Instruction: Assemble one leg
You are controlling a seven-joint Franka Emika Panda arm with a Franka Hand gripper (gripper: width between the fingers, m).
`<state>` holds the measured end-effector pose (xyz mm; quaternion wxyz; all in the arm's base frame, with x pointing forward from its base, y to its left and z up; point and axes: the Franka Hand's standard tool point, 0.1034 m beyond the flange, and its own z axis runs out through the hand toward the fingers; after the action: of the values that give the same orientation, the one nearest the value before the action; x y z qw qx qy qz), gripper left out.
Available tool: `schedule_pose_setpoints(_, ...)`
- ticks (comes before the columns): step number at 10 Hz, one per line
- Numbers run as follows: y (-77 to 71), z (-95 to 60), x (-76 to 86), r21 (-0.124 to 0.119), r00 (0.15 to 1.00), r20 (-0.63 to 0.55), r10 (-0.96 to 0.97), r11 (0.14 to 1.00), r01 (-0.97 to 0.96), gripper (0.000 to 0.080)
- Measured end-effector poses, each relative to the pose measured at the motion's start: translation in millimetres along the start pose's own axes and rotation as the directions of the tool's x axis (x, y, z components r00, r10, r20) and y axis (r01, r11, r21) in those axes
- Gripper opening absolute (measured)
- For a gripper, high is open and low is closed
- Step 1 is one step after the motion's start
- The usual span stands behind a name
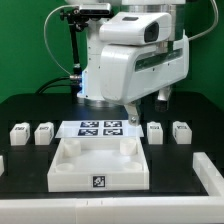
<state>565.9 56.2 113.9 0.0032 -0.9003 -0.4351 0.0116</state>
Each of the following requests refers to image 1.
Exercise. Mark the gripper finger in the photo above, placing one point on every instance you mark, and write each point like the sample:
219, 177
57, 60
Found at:
132, 110
162, 100

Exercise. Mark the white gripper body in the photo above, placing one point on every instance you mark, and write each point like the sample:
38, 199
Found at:
138, 58

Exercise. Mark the white square tabletop part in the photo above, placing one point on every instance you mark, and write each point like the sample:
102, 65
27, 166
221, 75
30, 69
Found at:
98, 164

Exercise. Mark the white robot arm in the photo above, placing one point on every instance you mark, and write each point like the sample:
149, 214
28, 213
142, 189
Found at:
91, 93

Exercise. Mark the white obstacle fence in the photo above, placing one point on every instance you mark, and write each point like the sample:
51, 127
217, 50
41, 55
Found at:
208, 209

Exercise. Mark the white block left edge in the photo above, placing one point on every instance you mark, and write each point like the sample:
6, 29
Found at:
1, 165

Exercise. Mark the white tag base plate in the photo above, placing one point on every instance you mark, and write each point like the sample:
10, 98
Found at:
98, 128

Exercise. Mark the black camera stand pole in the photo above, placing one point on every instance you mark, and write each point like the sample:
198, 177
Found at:
74, 40

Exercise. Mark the black camera on stand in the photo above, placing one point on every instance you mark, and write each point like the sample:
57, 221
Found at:
99, 9

